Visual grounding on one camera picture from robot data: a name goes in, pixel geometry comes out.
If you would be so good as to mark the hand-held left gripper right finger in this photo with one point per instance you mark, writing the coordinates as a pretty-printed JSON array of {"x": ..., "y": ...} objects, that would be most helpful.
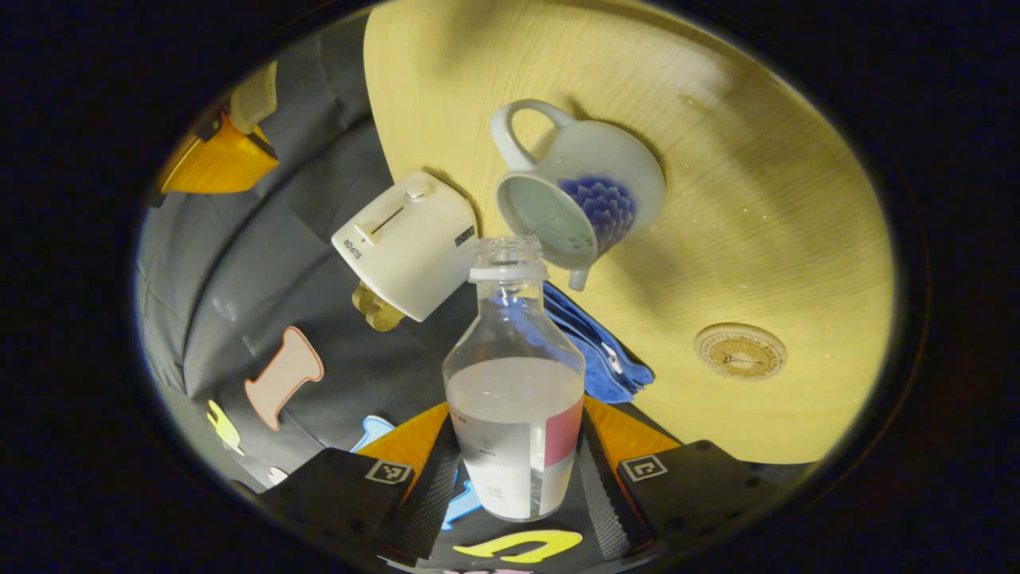
[{"x": 602, "y": 494}]

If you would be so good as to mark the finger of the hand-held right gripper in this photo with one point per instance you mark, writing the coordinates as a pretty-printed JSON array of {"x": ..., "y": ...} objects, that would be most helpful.
[{"x": 215, "y": 163}]

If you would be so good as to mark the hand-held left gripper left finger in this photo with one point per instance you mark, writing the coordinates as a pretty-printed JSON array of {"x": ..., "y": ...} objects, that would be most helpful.
[{"x": 434, "y": 494}]

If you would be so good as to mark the clear plastic water bottle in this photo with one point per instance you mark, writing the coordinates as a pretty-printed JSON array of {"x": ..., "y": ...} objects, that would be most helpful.
[{"x": 514, "y": 399}]

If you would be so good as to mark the round wooden coaster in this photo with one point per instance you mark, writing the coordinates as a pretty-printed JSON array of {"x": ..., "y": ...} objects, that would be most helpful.
[{"x": 739, "y": 351}]

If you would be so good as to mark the white blue-patterned teacup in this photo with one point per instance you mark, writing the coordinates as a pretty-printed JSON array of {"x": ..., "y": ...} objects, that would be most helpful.
[{"x": 606, "y": 167}]

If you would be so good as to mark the folded blue towel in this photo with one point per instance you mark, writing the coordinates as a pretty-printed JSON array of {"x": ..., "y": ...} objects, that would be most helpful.
[{"x": 606, "y": 359}]

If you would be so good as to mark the white toaster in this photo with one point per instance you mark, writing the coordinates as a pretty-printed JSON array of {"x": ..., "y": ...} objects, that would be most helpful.
[{"x": 414, "y": 239}]

